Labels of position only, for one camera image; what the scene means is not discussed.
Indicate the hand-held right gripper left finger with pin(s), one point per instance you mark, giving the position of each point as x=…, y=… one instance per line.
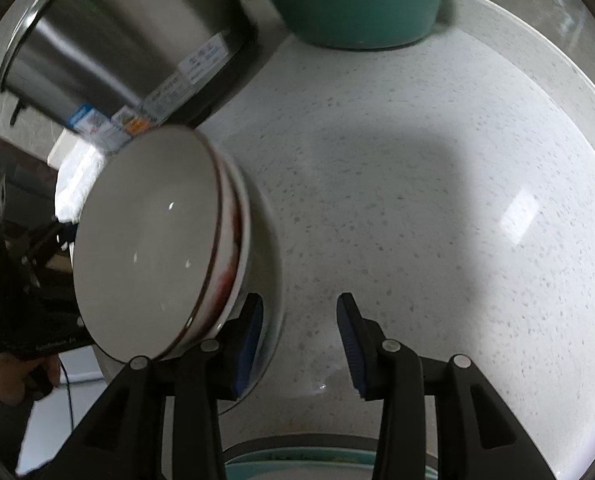
x=247, y=345

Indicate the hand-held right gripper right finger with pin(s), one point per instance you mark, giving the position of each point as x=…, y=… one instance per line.
x=350, y=345

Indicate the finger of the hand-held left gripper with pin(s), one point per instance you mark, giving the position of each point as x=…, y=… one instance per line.
x=52, y=250

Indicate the large white bowl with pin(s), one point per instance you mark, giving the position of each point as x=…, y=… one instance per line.
x=267, y=260

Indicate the small white bowl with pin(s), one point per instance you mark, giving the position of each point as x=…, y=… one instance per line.
x=147, y=240

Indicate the person's left hand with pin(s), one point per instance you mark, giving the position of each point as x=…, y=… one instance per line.
x=7, y=377

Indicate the white paper towel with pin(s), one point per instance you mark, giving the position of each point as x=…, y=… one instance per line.
x=77, y=175

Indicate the stainless steel cooker pot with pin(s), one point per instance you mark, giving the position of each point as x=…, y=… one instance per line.
x=127, y=35

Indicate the green plastic basin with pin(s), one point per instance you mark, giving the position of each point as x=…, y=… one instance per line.
x=357, y=15

